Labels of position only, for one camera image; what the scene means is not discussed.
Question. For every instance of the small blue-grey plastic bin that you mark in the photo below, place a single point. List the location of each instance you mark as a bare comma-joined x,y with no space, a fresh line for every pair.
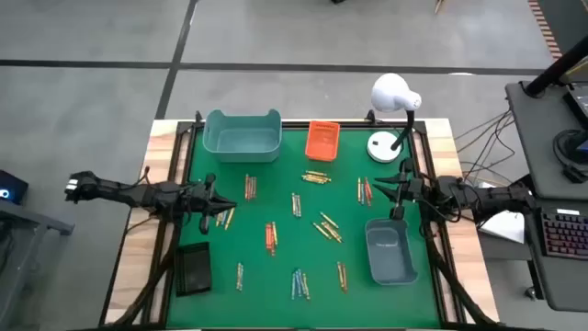
390,257

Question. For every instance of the black headphones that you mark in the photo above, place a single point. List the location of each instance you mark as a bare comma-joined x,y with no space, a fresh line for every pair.
558,149

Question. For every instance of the black pole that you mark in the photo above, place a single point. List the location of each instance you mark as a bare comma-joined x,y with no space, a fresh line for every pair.
556,69

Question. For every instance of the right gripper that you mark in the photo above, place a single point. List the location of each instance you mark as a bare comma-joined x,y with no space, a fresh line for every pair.
420,190

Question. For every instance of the black screen device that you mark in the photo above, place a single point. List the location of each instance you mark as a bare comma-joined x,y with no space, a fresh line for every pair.
580,108

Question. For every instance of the orange crayon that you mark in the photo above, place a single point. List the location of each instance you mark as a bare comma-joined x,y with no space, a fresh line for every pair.
344,278

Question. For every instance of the black aluminium table frame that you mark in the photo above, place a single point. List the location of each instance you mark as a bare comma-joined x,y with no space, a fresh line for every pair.
294,123

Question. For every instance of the orange-red crayon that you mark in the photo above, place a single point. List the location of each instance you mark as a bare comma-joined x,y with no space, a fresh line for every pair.
249,187

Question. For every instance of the large teal plastic bin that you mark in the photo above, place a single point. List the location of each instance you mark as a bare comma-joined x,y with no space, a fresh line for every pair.
242,140

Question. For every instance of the black floor mat orange stripes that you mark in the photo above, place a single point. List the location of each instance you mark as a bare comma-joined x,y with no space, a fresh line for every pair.
569,18

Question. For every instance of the black plastic tray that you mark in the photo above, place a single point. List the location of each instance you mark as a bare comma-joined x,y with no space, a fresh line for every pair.
193,269

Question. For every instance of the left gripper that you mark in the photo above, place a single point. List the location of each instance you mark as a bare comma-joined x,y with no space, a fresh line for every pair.
202,202

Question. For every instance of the blue-violet crayon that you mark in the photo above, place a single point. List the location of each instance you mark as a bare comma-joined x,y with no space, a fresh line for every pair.
296,205

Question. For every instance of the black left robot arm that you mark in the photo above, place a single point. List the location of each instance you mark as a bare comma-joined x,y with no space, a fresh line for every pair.
138,195

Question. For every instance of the orange mesh basket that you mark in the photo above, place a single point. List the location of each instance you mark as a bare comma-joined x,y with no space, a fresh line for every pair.
323,142

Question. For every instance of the grey keyboard shelf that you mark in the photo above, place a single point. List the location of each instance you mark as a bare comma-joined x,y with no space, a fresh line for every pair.
565,285

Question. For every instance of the grey desk top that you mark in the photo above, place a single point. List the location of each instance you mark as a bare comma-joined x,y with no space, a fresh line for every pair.
537,147

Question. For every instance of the green felt mat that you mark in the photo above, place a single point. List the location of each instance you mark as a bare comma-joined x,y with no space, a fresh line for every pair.
257,308

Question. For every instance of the black box with blue light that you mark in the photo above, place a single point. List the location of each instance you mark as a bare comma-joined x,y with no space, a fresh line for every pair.
16,184

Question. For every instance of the wooden stick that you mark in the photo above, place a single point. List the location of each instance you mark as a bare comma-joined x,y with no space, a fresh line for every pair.
439,5

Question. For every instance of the grey side table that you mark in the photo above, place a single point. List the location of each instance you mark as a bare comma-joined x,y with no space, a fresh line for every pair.
46,223

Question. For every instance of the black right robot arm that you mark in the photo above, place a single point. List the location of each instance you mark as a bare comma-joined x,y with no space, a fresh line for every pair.
496,197

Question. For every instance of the desk caster wheel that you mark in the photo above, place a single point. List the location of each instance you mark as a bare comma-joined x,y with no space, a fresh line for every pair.
531,293

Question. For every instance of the white gooseneck desk lamp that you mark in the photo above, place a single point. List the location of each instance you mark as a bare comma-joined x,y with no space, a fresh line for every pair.
390,92

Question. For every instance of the backlit black keyboard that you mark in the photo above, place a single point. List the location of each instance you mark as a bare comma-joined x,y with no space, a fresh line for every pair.
565,234

